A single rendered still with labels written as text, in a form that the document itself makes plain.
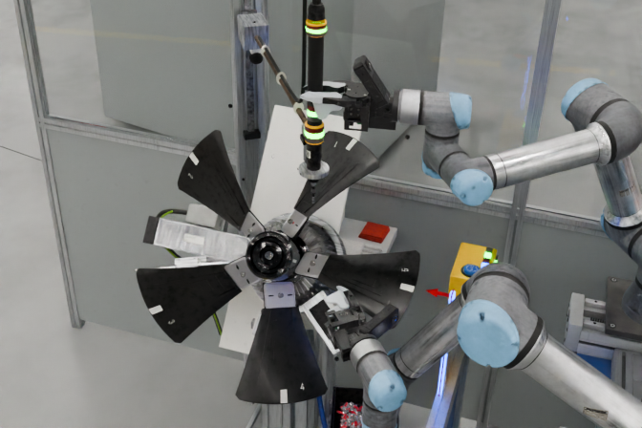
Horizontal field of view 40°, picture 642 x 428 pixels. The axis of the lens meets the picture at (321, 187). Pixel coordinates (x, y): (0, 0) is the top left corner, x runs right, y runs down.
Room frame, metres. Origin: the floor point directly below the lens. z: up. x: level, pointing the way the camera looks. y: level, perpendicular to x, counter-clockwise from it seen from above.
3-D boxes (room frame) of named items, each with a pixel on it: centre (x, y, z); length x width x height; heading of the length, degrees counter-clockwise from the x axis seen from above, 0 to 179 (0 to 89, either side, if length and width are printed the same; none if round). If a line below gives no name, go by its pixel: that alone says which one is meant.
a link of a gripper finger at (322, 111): (1.69, 0.00, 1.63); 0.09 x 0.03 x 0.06; 91
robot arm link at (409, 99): (1.69, -0.18, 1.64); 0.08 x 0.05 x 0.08; 172
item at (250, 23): (2.31, 0.20, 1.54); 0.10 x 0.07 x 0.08; 17
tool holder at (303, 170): (1.72, 0.02, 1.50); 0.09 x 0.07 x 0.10; 17
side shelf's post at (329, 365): (2.27, -0.04, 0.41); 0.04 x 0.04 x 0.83; 72
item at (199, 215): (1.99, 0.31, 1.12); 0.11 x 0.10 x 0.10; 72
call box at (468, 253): (1.88, -0.42, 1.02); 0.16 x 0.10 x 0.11; 162
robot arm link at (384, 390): (1.33, -0.14, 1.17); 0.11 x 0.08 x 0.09; 19
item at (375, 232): (2.30, -0.17, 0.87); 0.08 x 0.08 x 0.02; 67
